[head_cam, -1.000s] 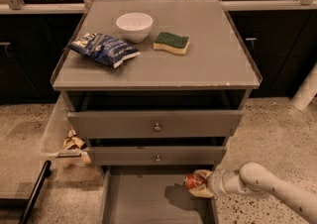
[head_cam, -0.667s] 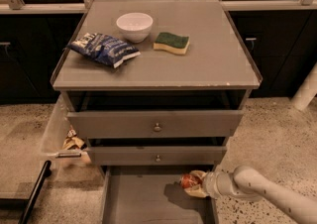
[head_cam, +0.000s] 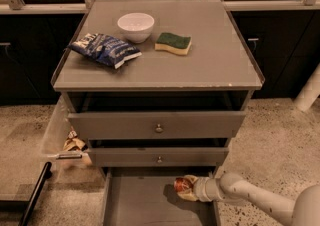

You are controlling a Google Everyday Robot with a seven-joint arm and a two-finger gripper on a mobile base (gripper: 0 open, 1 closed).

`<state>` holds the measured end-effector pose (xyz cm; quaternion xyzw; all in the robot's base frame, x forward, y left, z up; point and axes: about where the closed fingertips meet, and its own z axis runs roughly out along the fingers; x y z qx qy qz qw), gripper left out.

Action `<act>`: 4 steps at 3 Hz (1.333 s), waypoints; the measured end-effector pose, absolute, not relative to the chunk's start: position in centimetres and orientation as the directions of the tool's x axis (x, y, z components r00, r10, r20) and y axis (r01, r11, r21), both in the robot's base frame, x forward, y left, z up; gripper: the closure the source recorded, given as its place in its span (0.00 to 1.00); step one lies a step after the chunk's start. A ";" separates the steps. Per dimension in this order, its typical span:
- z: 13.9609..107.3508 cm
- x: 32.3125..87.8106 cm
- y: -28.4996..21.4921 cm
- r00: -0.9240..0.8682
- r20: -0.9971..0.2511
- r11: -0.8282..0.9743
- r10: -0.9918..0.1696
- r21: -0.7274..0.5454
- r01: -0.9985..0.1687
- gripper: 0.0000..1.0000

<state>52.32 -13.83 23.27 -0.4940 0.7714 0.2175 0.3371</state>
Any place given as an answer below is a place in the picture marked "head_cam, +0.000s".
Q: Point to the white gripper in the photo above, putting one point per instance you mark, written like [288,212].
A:
[200,189]

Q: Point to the red soda can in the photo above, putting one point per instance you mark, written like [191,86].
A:
[182,184]

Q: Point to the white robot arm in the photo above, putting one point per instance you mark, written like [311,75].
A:
[274,163]

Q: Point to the grey middle drawer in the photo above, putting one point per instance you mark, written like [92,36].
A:
[158,157]

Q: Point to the grey drawer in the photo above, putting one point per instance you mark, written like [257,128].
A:
[145,196]
[157,125]
[158,157]

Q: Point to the grey bottom drawer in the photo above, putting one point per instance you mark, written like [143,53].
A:
[145,196]

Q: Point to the grey top drawer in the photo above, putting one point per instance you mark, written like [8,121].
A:
[157,125]

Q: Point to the grey drawer cabinet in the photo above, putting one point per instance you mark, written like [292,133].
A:
[218,73]

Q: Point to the blue chip bag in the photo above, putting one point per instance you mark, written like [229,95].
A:
[105,49]

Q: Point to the clear plastic bin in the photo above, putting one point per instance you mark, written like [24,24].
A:
[55,136]

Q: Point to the green yellow sponge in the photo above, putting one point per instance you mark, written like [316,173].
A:
[173,43]

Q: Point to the white bowl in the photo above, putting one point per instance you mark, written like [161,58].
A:
[136,27]

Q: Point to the black bar handle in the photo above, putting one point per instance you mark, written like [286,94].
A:
[31,203]

